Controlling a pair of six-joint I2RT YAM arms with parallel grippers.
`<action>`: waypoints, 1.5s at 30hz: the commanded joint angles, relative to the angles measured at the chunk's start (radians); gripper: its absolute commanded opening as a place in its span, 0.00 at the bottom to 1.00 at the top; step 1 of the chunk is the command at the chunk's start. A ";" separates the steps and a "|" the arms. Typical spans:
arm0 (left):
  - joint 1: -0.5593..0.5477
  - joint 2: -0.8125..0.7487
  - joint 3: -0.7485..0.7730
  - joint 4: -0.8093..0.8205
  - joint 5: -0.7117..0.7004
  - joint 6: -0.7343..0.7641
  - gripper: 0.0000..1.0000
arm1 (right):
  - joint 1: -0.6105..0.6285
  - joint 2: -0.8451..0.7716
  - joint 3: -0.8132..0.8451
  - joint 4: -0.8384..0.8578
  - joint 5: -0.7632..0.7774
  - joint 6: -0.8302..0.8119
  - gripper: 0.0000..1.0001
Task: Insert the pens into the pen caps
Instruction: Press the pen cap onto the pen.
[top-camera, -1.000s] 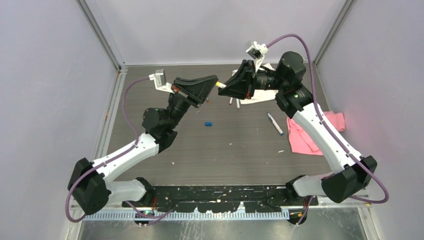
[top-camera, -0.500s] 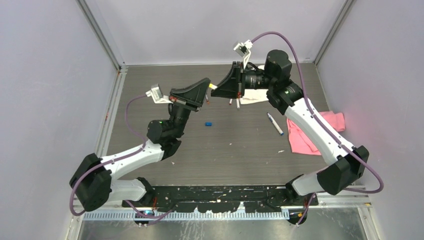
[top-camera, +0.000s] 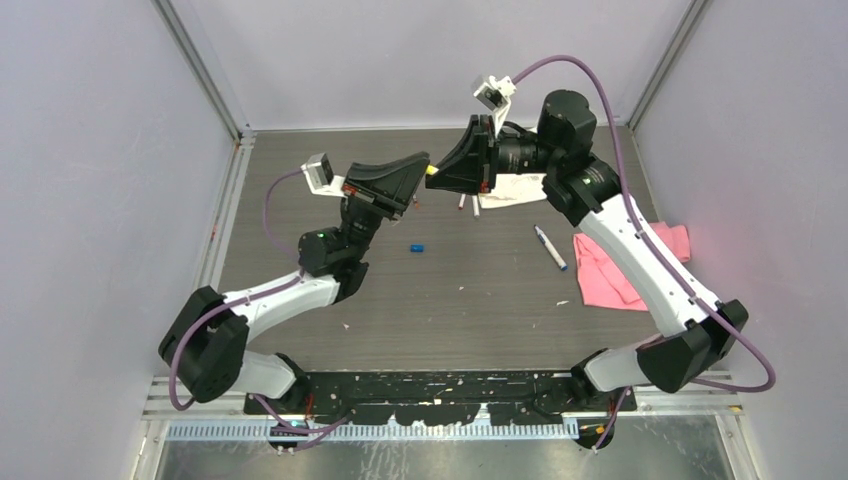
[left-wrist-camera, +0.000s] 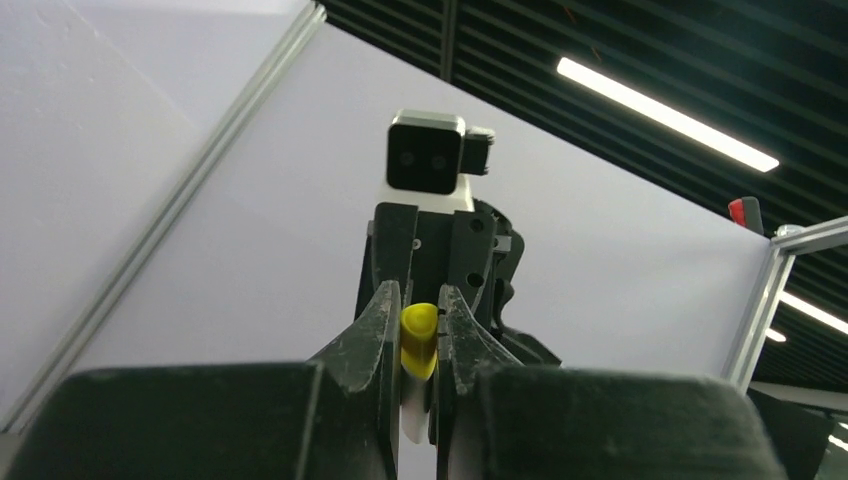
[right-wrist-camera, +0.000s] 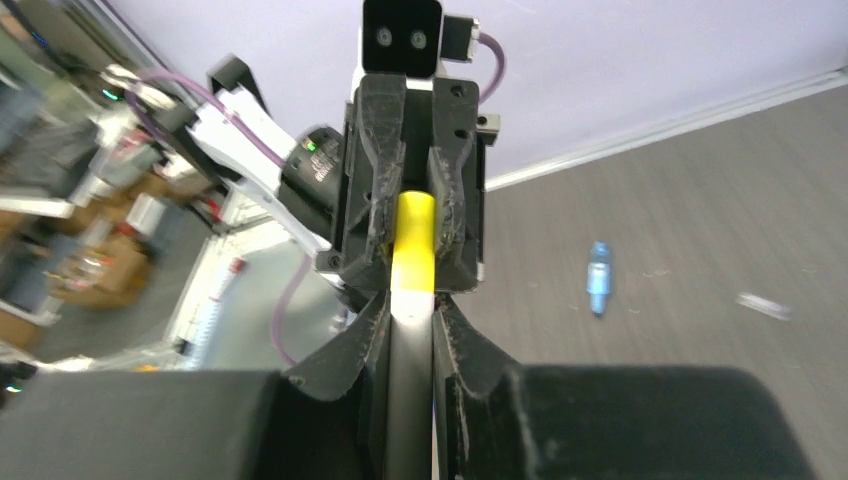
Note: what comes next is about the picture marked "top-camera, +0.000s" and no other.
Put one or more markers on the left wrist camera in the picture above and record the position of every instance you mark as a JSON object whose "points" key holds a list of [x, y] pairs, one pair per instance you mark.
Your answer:
{"points": [[320, 177]]}

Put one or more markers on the white acrylic marker grey tip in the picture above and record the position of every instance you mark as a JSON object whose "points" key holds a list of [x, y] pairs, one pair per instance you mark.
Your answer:
{"points": [[476, 207]]}

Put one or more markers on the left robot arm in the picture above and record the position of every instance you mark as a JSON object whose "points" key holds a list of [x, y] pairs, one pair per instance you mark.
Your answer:
{"points": [[206, 346]]}

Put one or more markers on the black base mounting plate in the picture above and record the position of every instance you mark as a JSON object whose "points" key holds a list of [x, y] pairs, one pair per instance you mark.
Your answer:
{"points": [[437, 398]]}

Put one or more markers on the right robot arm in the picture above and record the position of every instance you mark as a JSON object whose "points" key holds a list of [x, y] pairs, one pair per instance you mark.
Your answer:
{"points": [[588, 192]]}

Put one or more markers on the white folded cloth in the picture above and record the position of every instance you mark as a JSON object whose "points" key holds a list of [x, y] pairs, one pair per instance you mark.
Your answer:
{"points": [[513, 190]]}

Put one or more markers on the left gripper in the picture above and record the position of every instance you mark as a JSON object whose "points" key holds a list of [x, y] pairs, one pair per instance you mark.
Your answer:
{"points": [[393, 189]]}

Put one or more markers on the white blue marker pen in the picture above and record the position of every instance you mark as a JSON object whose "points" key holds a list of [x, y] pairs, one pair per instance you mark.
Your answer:
{"points": [[550, 248]]}

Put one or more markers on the pink cloth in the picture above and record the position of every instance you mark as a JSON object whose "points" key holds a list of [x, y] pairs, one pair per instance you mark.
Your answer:
{"points": [[601, 282]]}

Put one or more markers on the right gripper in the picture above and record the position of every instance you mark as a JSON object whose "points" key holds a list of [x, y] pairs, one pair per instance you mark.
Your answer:
{"points": [[469, 168]]}

